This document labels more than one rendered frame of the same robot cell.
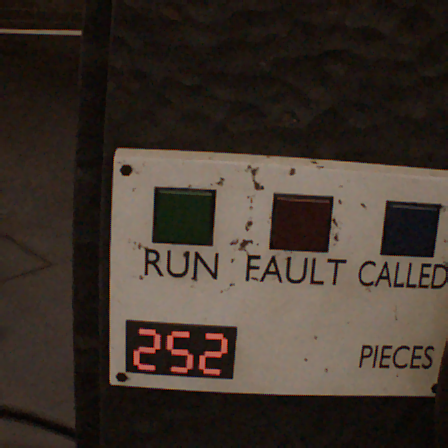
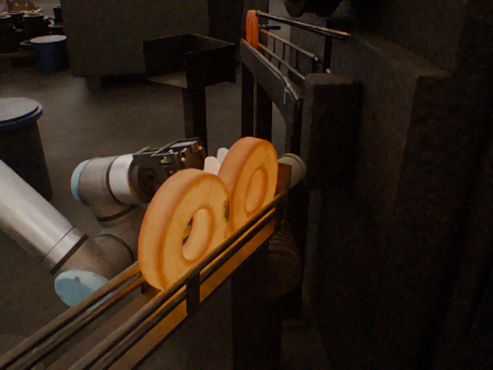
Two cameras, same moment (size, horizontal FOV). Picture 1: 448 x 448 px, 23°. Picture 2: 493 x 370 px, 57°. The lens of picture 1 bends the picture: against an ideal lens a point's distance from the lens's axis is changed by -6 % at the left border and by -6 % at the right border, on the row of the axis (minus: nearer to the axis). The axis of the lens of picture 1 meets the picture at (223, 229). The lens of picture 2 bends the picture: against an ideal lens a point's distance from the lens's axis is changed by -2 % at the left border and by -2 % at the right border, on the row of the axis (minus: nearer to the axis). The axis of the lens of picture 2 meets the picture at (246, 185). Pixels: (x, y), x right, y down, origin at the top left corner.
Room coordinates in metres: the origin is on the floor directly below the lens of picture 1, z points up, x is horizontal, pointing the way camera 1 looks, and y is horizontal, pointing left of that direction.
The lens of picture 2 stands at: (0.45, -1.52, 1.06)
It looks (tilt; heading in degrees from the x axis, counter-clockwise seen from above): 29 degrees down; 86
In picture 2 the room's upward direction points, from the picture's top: straight up
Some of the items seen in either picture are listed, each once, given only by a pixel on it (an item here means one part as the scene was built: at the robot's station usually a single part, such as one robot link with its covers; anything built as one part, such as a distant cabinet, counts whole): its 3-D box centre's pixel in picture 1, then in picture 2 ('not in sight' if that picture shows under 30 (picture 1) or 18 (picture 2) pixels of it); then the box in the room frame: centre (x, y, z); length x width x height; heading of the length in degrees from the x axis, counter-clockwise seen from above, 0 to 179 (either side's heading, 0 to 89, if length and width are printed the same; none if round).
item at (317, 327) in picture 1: (294, 283); not in sight; (0.76, -0.05, 1.15); 0.26 x 0.02 x 0.18; 92
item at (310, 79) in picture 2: not in sight; (329, 132); (0.69, -0.63, 0.68); 0.11 x 0.08 x 0.24; 2
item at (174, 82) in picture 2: not in sight; (192, 139); (0.36, 0.09, 0.36); 0.26 x 0.20 x 0.72; 127
